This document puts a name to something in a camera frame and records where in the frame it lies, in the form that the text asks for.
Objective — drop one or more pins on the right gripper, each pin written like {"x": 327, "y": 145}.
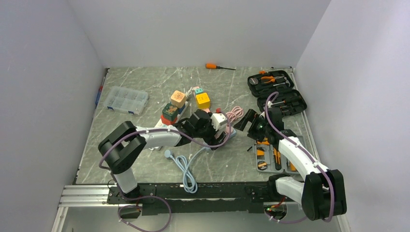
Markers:
{"x": 251, "y": 116}

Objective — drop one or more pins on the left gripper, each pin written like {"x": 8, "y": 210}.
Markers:
{"x": 212, "y": 140}

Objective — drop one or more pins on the pink power strip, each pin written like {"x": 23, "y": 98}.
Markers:
{"x": 195, "y": 95}

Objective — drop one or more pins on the blue power strip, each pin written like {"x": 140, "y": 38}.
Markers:
{"x": 232, "y": 134}

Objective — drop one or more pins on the grey tool tray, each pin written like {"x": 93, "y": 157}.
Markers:
{"x": 270, "y": 160}

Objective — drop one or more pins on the white power strip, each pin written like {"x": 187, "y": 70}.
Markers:
{"x": 159, "y": 123}

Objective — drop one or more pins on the clear screw box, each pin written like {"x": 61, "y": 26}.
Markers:
{"x": 126, "y": 100}

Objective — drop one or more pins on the pink cube plug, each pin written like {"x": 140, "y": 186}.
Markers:
{"x": 221, "y": 136}

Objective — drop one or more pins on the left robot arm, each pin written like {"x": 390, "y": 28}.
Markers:
{"x": 121, "y": 147}

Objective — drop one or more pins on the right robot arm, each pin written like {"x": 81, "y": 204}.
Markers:
{"x": 321, "y": 193}

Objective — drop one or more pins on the blue cube plug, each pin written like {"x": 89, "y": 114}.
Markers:
{"x": 181, "y": 110}

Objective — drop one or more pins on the yellow cube plug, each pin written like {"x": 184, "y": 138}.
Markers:
{"x": 202, "y": 101}

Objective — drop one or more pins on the green cube plug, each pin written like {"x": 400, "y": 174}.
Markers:
{"x": 170, "y": 112}

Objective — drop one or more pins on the beige cube plug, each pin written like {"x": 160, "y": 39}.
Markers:
{"x": 178, "y": 99}

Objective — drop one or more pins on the teal small plug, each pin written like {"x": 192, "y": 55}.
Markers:
{"x": 198, "y": 91}

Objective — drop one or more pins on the red cube plug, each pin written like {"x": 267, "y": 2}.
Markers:
{"x": 167, "y": 121}

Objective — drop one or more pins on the orange screwdriver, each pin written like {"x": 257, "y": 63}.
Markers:
{"x": 214, "y": 67}

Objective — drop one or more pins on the blue pen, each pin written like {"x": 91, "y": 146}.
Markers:
{"x": 99, "y": 92}

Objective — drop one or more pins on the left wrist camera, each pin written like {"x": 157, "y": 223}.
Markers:
{"x": 219, "y": 121}

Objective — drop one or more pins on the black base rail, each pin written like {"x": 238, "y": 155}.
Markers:
{"x": 161, "y": 198}

